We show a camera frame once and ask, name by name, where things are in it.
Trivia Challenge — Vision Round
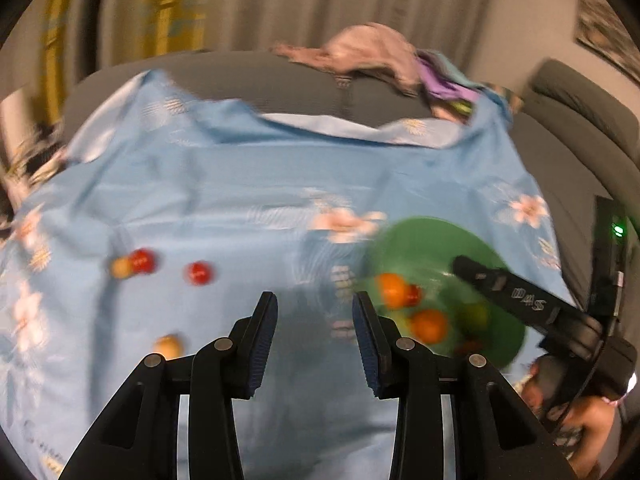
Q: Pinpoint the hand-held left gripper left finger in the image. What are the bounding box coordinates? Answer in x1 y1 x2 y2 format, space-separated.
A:
60 291 279 480

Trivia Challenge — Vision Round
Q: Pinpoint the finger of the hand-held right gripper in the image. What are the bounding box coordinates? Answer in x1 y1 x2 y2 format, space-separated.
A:
452 254 604 361

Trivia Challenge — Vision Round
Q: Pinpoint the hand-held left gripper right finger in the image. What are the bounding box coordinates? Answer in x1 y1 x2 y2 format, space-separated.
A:
352 290 577 480

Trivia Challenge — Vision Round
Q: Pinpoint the green tomato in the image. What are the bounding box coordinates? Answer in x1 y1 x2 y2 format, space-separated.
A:
456 302 491 333

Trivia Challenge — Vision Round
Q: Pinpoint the small mandarin orange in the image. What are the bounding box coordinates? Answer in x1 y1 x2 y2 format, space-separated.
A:
376 273 410 309

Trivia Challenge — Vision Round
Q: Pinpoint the large orange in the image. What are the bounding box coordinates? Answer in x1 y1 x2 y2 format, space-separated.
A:
411 308 450 344

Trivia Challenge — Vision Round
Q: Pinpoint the green plastic bowl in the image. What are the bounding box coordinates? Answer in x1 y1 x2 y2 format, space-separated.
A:
361 216 527 370

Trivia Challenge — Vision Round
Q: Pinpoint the grey sofa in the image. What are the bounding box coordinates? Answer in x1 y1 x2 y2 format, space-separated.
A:
62 50 640 311

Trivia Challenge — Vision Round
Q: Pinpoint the blue floral cloth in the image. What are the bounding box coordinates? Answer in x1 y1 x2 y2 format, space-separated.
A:
0 70 573 480

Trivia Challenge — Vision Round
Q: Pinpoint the purple cloth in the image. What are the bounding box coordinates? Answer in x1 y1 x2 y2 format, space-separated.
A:
417 50 483 121

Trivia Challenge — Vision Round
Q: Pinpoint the pink crumpled clothing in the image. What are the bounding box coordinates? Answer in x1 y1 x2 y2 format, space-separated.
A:
272 22 426 96

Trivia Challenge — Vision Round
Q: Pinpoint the yellow patterned curtain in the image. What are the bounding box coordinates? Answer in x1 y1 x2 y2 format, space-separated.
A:
37 0 211 121

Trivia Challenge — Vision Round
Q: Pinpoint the framed wall picture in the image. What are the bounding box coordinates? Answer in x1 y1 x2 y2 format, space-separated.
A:
575 0 640 83

